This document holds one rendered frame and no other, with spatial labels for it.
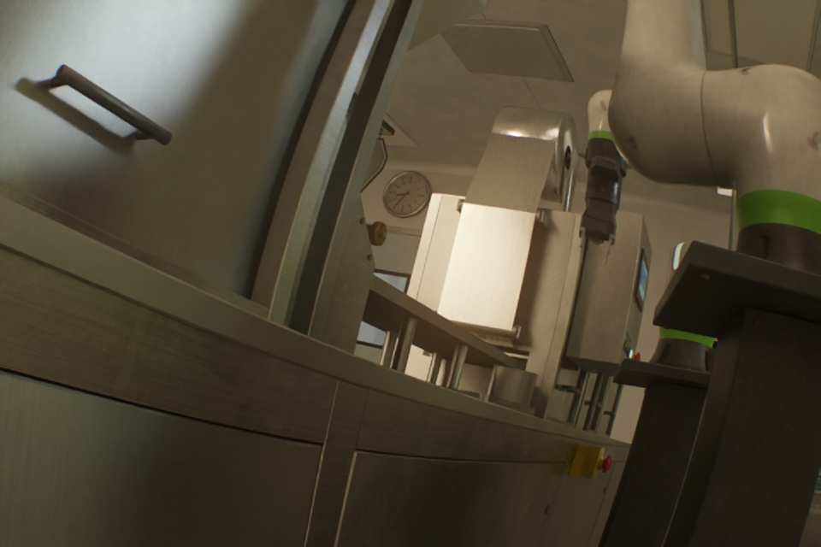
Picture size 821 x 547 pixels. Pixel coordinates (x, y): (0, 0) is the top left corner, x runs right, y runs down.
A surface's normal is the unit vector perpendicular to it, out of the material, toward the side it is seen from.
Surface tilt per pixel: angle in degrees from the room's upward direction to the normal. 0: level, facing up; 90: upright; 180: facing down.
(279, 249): 90
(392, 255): 90
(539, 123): 70
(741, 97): 90
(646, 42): 85
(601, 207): 98
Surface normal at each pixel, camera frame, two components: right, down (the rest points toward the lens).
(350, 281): 0.91, 0.15
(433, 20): 0.73, 0.53
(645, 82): -0.51, -0.40
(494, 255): -0.36, -0.24
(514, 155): -0.26, -0.54
